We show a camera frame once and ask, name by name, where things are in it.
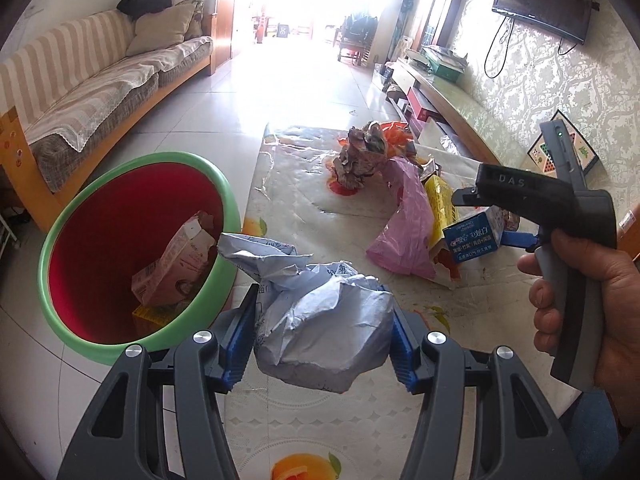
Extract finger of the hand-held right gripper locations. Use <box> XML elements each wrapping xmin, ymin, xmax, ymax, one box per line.
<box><xmin>451</xmin><ymin>184</ymin><xmax>496</xmax><ymax>208</ymax></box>
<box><xmin>500</xmin><ymin>227</ymin><xmax>546</xmax><ymax>252</ymax></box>

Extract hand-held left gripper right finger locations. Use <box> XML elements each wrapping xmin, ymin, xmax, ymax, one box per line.
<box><xmin>382</xmin><ymin>285</ymin><xmax>583</xmax><ymax>480</ymax></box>

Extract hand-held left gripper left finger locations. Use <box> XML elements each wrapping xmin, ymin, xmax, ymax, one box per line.
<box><xmin>56</xmin><ymin>284</ymin><xmax>261</xmax><ymax>480</ymax></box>

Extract yellow drink carton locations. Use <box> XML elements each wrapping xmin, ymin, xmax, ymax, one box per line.
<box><xmin>424</xmin><ymin>174</ymin><xmax>463</xmax><ymax>281</ymax></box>

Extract blue white carton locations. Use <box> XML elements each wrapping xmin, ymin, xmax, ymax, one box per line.
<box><xmin>442</xmin><ymin>209</ymin><xmax>506</xmax><ymax>265</ymax></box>

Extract pink plastic bag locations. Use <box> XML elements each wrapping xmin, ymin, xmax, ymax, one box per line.
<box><xmin>366</xmin><ymin>156</ymin><xmax>437</xmax><ymax>281</ymax></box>

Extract grey paper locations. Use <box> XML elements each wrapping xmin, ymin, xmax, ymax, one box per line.
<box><xmin>218</xmin><ymin>232</ymin><xmax>396</xmax><ymax>395</ymax></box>

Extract pink carton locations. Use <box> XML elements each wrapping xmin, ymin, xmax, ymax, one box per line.
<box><xmin>131</xmin><ymin>211</ymin><xmax>218</xmax><ymax>307</ymax></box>

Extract brown wrapper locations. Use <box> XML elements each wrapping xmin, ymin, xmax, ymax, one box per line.
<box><xmin>334</xmin><ymin>122</ymin><xmax>392</xmax><ymax>193</ymax></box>

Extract green rimmed red bin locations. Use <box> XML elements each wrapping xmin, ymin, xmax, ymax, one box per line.
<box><xmin>37</xmin><ymin>151</ymin><xmax>242</xmax><ymax>367</ymax></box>

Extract person's right hand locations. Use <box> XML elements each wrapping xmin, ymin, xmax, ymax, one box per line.
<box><xmin>517</xmin><ymin>250</ymin><xmax>640</xmax><ymax>431</ymax></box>

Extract checkers game board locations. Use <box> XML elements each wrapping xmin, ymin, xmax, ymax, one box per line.
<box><xmin>527</xmin><ymin>112</ymin><xmax>601</xmax><ymax>176</ymax></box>

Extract long television cabinet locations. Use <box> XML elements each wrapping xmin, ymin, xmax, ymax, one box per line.
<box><xmin>370</xmin><ymin>57</ymin><xmax>551</xmax><ymax>181</ymax></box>

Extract yellow flat packet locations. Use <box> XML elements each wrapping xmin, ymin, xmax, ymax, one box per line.
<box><xmin>131</xmin><ymin>305</ymin><xmax>173</xmax><ymax>333</ymax></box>

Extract red box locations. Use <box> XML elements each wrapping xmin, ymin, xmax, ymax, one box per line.
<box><xmin>406</xmin><ymin>87</ymin><xmax>436</xmax><ymax>122</ymax></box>

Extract green box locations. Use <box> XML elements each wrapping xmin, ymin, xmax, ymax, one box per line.
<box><xmin>421</xmin><ymin>45</ymin><xmax>471</xmax><ymax>83</ymax></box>

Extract fruit print tablecloth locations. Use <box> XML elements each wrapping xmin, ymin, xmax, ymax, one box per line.
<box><xmin>220</xmin><ymin>122</ymin><xmax>621</xmax><ymax>480</ymax></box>

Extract person's blue trousers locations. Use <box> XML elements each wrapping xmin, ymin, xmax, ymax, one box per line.
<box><xmin>562</xmin><ymin>390</ymin><xmax>623</xmax><ymax>480</ymax></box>

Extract wooden chair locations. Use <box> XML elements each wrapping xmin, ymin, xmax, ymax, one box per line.
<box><xmin>337</xmin><ymin>10</ymin><xmax>378</xmax><ymax>66</ymax></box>

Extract black television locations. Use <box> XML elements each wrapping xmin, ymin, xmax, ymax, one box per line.
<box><xmin>491</xmin><ymin>0</ymin><xmax>599</xmax><ymax>45</ymax></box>

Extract wooden sofa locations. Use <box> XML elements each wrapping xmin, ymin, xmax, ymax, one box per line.
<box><xmin>0</xmin><ymin>0</ymin><xmax>236</xmax><ymax>221</ymax></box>

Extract beige pillow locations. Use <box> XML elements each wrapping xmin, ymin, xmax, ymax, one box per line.
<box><xmin>125</xmin><ymin>2</ymin><xmax>198</xmax><ymax>58</ymax></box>

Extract patterned pillow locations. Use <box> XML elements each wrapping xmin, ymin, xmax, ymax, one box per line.
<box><xmin>172</xmin><ymin>0</ymin><xmax>207</xmax><ymax>41</ymax></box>

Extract striped sofa cover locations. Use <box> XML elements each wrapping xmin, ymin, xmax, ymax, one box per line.
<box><xmin>0</xmin><ymin>7</ymin><xmax>215</xmax><ymax>153</ymax></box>

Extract wooden partition frame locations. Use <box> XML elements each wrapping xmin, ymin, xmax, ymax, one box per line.
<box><xmin>400</xmin><ymin>0</ymin><xmax>476</xmax><ymax>56</ymax></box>

